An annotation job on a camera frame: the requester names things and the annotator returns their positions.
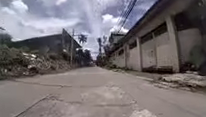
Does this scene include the heap of rubble and brush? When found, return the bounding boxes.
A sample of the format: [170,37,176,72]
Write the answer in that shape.
[0,40,75,81]

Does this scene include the palm tree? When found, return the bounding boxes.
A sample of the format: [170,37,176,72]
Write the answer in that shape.
[77,33,90,52]

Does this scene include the overhead wires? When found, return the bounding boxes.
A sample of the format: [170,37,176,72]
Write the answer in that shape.
[112,0,144,32]

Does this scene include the grey concrete road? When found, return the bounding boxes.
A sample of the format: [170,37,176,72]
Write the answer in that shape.
[0,60,206,117]

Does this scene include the pale building with pillars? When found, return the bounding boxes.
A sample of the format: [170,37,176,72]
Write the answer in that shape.
[102,0,206,77]

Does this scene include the distant trees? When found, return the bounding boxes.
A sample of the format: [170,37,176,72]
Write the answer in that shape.
[93,35,112,68]

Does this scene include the dirt verge with debris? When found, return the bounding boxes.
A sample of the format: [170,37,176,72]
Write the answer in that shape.
[105,61,206,97]

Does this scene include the distant building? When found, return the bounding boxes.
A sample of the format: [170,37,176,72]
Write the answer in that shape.
[108,30,127,47]

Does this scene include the grey building with sloped roof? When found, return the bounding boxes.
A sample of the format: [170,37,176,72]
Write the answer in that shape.
[11,27,84,66]

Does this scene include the utility pole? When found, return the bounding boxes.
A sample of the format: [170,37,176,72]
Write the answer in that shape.
[68,28,76,68]

